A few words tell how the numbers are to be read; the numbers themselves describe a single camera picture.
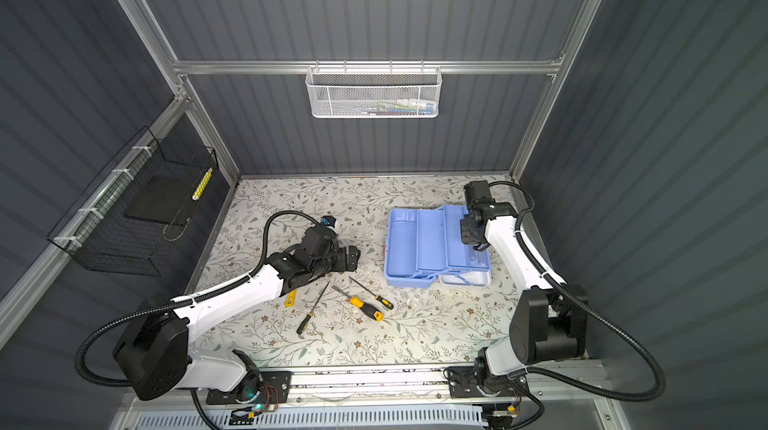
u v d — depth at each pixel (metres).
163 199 0.77
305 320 0.84
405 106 0.92
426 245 0.92
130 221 0.71
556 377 0.47
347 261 0.77
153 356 0.42
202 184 0.81
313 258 0.64
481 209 0.61
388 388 0.75
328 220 0.77
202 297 0.47
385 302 0.87
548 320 0.43
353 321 0.85
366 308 0.85
